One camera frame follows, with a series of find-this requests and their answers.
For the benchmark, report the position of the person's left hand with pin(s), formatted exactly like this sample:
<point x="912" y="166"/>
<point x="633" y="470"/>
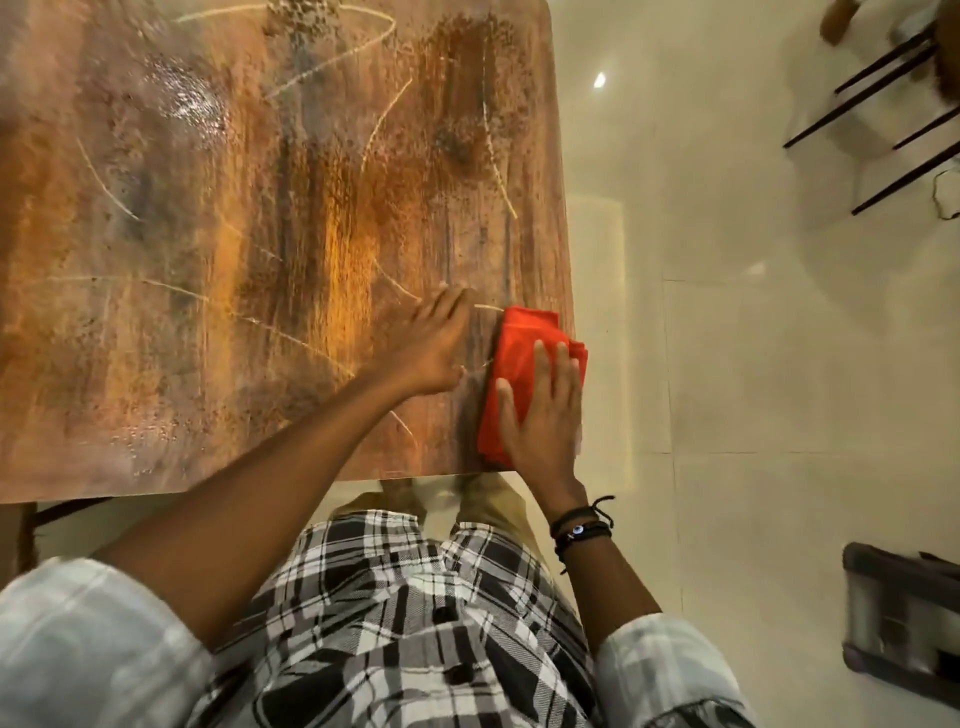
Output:
<point x="424" y="352"/>

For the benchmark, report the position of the person's right hand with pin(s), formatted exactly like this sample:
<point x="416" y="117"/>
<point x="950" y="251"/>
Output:
<point x="547" y="435"/>

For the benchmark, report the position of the red cleaning cloth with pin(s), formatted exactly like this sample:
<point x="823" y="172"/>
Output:
<point x="517" y="352"/>

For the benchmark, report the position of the person's right forearm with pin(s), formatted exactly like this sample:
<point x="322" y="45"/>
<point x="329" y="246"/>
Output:
<point x="607" y="585"/>

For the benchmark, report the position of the person's left forearm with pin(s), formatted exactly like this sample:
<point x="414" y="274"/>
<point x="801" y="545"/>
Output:
<point x="262" y="502"/>

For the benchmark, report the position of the khaki trousers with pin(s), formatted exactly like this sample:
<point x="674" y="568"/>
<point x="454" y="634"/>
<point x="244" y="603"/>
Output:
<point x="487" y="506"/>

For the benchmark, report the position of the black white plaid shirt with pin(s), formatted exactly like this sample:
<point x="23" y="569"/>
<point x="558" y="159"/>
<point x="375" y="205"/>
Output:
<point x="412" y="615"/>

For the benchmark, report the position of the wooden table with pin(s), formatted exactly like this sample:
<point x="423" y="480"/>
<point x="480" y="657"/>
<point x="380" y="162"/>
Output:
<point x="225" y="225"/>

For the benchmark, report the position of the black metal rack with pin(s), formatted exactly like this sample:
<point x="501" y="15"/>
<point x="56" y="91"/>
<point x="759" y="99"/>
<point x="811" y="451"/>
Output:
<point x="900" y="574"/>

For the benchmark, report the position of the brown wooden chair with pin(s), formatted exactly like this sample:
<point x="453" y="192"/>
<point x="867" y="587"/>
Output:
<point x="15" y="536"/>

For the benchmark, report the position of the black metal leg chair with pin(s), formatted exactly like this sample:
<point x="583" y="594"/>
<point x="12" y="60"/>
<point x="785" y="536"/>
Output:
<point x="862" y="96"/>

